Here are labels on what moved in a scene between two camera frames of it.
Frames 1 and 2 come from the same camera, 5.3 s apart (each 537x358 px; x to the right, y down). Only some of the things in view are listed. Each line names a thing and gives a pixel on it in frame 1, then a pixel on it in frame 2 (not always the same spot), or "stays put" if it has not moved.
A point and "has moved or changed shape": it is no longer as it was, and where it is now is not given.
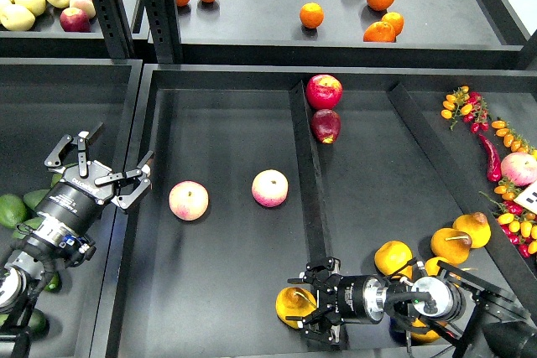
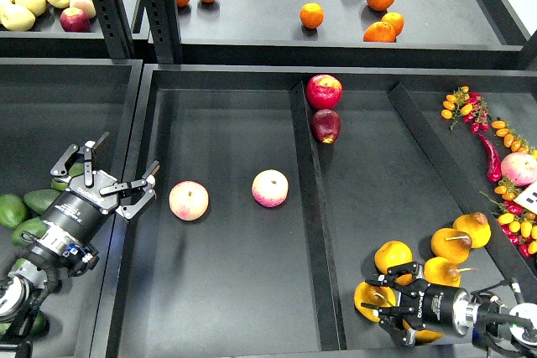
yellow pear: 294,302 has moved or changed shape
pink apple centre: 269,188 stays put
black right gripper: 357,298 to 433,306
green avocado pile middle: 33,198 stays put
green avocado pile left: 13,211 stays put
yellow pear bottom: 421,338 stays put
